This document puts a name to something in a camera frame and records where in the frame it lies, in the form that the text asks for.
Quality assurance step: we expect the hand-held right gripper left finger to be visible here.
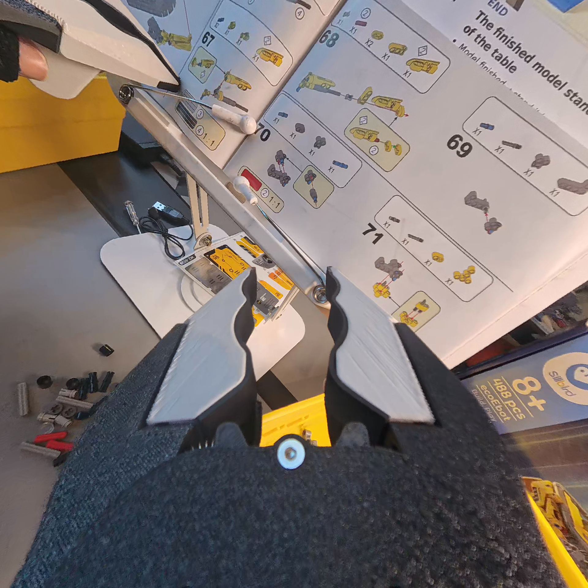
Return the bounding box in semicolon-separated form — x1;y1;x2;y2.
146;268;261;443

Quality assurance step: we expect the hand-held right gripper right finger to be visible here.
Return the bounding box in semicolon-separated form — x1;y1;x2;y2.
324;266;435;443

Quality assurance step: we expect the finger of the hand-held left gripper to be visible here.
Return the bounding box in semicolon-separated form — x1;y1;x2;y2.
31;0;181;100

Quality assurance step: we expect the white metal book stand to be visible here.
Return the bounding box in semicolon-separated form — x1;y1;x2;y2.
100;83;329;381

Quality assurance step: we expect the white instruction booklet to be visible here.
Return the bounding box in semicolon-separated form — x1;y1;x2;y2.
124;0;588;368

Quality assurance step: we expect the white printed task poster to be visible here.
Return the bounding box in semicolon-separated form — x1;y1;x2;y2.
400;0;588;134

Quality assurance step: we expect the person's left hand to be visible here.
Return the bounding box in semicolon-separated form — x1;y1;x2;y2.
17;38;50;82

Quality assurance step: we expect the yellow plastic bin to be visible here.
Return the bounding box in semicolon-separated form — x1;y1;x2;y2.
0;76;126;174
259;394;588;588

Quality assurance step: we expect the yellow grey sticker sheet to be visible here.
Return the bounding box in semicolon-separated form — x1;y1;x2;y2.
177;232;295;327

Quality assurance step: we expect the pile of black red pegs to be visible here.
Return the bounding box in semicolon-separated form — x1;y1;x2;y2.
16;370;115;467

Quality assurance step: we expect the blue robot kit box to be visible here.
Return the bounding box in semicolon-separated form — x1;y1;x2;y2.
452;328;588;436

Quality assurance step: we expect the yellow black brick assembly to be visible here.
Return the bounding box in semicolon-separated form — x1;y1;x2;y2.
524;478;588;568

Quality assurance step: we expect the black usb cable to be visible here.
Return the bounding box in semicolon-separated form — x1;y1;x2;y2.
139;201;194;260

